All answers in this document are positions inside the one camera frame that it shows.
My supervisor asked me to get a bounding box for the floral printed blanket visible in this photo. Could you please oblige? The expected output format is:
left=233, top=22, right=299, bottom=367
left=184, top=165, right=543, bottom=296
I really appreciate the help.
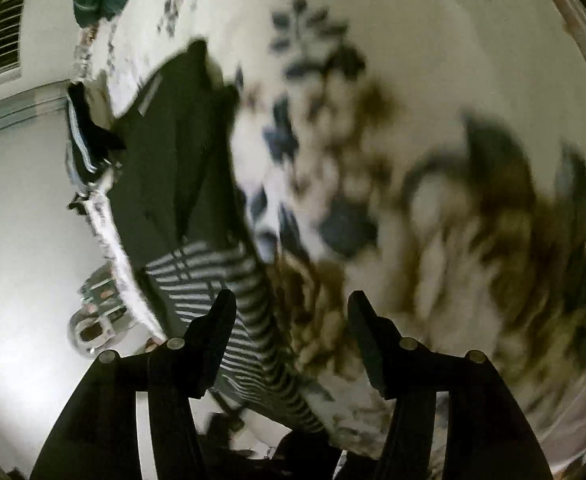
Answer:
left=73, top=0, right=586, bottom=466

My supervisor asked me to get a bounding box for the black striped hanging cloth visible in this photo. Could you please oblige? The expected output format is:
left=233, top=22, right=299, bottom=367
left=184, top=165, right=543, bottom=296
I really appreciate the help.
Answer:
left=65, top=80, right=126, bottom=186

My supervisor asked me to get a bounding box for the black white striped garment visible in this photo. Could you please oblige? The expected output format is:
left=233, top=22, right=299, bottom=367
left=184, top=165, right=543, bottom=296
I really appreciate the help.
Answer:
left=145, top=240, right=326, bottom=433

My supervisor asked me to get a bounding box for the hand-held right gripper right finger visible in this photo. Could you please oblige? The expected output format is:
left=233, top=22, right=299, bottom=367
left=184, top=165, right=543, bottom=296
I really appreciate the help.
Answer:
left=348, top=290, right=554, bottom=480

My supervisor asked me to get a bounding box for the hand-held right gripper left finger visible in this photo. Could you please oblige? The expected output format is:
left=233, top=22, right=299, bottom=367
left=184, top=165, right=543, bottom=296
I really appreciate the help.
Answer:
left=30, top=288, right=237, bottom=480

